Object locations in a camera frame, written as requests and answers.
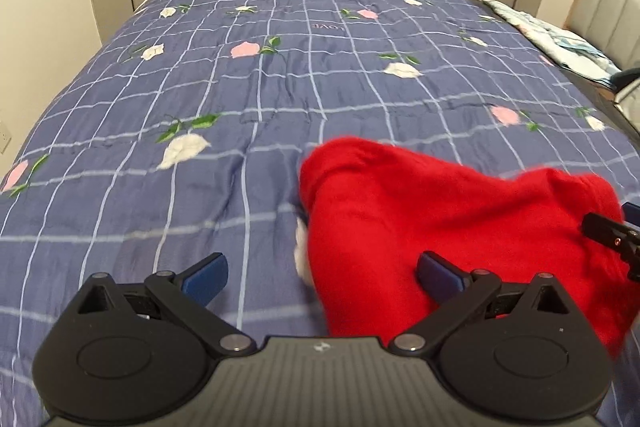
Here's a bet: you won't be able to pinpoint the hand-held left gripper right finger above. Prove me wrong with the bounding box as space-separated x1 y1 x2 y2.
389 251 571 355

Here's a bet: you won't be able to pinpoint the grey padded headboard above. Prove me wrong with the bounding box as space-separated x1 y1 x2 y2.
562 0 640 72

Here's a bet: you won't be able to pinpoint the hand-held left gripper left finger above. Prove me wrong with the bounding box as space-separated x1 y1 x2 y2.
75 252 257 355

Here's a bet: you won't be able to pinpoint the red pants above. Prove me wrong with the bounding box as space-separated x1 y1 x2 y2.
298 137 640 360

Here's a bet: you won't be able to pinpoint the blue floral checked quilt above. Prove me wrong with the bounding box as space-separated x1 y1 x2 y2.
0 0 640 427

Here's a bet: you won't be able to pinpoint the light blue folded blanket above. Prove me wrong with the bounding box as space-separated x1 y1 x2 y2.
481 0 622 81

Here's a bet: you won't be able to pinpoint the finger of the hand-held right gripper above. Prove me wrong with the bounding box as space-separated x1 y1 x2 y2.
582 202 640 284

